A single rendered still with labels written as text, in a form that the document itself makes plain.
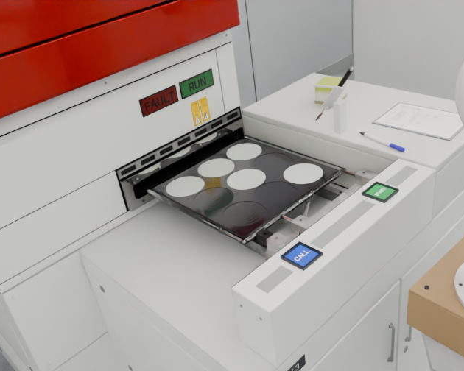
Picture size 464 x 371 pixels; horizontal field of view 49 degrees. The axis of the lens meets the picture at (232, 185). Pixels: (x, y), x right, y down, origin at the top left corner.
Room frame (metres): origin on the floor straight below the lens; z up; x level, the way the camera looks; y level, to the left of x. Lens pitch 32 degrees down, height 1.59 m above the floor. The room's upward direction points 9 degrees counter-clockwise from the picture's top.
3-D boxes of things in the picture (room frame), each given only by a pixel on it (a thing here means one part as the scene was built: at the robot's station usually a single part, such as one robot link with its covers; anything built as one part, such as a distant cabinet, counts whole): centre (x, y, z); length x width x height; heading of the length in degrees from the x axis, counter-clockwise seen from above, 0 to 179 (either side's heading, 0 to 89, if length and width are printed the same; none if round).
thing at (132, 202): (1.29, 0.11, 0.89); 0.44 x 0.02 x 0.10; 129
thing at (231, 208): (1.14, -0.03, 0.90); 0.34 x 0.34 x 0.01; 39
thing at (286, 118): (1.31, -0.39, 0.89); 0.62 x 0.35 x 0.14; 39
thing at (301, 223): (0.90, -0.15, 0.89); 0.08 x 0.03 x 0.03; 39
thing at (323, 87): (1.38, -0.33, 1.00); 0.07 x 0.07 x 0.07; 54
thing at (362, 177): (1.05, -0.34, 0.89); 0.08 x 0.03 x 0.03; 39
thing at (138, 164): (1.30, 0.11, 0.96); 0.44 x 0.01 x 0.02; 129
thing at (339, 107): (1.21, -0.29, 1.03); 0.06 x 0.04 x 0.13; 39
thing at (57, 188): (1.19, 0.26, 1.02); 0.82 x 0.03 x 0.40; 129
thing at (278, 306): (0.82, -0.21, 0.89); 0.55 x 0.09 x 0.14; 129
